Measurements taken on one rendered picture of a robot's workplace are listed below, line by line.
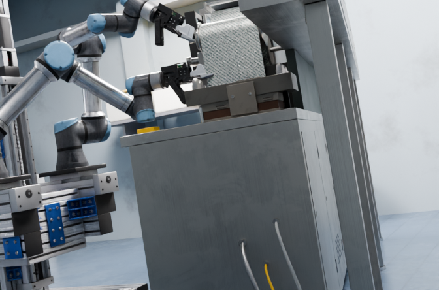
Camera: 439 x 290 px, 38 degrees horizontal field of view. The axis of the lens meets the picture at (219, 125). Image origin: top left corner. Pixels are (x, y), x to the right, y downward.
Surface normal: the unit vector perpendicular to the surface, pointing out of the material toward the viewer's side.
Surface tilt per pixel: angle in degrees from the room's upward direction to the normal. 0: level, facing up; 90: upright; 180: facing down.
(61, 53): 85
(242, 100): 90
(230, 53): 90
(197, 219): 90
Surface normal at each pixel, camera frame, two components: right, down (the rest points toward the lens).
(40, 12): -0.46, 0.04
